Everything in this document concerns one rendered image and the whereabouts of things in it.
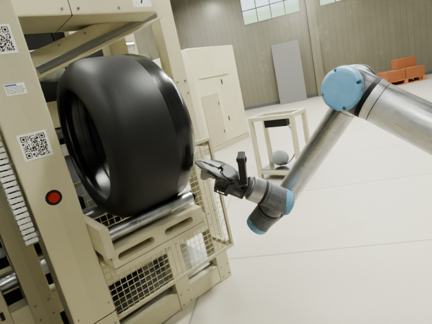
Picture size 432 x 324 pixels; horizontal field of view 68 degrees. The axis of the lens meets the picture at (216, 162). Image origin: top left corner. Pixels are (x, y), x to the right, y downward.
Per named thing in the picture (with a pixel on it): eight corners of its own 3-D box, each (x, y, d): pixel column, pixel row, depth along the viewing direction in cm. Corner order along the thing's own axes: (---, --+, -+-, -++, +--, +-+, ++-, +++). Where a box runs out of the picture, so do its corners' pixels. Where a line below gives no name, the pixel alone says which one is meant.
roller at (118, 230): (108, 242, 97) (101, 228, 97) (105, 245, 100) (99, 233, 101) (197, 198, 117) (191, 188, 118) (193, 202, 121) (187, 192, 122)
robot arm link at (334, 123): (362, 55, 103) (270, 198, 141) (349, 56, 94) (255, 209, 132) (395, 73, 98) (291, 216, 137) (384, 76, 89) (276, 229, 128)
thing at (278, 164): (303, 181, 367) (292, 113, 348) (259, 180, 406) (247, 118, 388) (315, 171, 392) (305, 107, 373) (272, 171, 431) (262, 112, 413)
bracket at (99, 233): (108, 260, 94) (98, 230, 92) (69, 231, 125) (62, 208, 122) (118, 254, 96) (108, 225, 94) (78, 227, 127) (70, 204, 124)
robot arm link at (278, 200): (284, 222, 115) (299, 205, 109) (253, 210, 114) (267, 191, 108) (283, 204, 123) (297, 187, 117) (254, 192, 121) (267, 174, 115)
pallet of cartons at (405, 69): (415, 78, 1115) (414, 55, 1096) (430, 79, 1012) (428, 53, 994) (372, 87, 1145) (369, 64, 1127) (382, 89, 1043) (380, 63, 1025)
